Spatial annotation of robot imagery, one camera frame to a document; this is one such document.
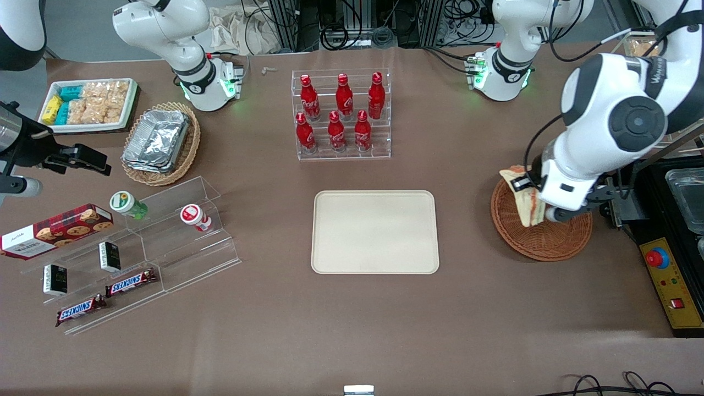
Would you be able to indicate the clear wrapped snack pack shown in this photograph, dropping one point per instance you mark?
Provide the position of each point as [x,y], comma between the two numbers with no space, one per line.
[642,47]

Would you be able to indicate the black appliance housing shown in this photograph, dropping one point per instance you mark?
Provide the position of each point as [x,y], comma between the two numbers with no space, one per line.
[649,214]

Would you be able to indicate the brown round wicker basket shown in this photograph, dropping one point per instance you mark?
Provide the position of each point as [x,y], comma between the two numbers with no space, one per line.
[550,242]

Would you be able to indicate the light oval wicker basket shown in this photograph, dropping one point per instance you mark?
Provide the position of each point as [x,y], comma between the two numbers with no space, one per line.
[190,148]

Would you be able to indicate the yellow snack packet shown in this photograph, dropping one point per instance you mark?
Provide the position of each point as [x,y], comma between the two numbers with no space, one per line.
[51,109]

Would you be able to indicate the small black white box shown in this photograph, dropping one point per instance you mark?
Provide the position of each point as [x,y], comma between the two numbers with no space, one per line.
[55,280]
[110,257]

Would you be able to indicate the aluminium equipment frame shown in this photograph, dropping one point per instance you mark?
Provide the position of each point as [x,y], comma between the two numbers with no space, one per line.
[291,22]

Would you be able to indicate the white rectangular snack tray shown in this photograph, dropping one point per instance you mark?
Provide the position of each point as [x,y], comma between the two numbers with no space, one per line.
[88,127]

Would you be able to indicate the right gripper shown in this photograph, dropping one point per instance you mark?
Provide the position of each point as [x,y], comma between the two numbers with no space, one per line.
[32,149]

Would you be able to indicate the Snickers chocolate bar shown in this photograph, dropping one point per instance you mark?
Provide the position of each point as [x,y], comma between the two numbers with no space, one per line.
[131,282]
[80,311]

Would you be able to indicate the red tartan cookie box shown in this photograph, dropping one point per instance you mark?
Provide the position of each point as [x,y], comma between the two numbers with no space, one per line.
[55,231]

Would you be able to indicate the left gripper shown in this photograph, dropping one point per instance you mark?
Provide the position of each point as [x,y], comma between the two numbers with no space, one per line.
[532,180]

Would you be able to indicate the beige rectangular serving tray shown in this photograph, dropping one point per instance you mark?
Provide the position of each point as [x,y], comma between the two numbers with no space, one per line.
[374,231]

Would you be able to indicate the clear glass container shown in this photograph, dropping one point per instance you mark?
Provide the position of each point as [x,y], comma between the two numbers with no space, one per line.
[685,192]

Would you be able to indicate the teal snack packet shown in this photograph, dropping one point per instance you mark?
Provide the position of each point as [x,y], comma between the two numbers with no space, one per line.
[62,114]
[70,93]

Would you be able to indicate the red Coca-Cola bottle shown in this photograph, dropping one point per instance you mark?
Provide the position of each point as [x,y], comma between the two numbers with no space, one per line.
[336,133]
[305,135]
[344,98]
[376,98]
[309,99]
[363,132]

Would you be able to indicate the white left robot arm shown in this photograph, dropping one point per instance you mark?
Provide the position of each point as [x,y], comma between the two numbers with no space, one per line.
[616,110]

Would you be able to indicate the beige crumpled cloth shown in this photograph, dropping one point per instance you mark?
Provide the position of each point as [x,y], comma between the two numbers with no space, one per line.
[236,30]

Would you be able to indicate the small beige clip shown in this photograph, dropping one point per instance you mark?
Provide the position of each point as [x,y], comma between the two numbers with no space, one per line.
[269,70]

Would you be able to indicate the clear acrylic stepped stand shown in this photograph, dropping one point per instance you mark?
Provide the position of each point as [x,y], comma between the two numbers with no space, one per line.
[181,258]
[88,308]

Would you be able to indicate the aluminium foil tray stack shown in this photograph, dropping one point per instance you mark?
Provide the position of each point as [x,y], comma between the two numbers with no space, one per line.
[157,140]

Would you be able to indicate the rice cracker bag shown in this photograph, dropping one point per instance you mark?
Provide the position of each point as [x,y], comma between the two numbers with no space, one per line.
[94,92]
[78,111]
[118,93]
[104,113]

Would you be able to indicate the triangle sandwich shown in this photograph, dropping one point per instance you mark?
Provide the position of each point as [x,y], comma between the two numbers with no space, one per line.
[529,208]

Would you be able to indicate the red emergency stop button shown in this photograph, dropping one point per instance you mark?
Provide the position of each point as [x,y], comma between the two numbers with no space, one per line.
[658,258]

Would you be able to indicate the clear acrylic bottle rack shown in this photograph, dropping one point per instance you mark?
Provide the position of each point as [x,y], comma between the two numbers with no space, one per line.
[385,148]

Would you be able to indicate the yellow emergency stop panel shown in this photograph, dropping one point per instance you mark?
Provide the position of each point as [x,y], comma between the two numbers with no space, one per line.
[679,283]

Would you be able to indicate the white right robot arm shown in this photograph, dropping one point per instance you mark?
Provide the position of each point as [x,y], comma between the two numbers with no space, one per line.
[165,27]

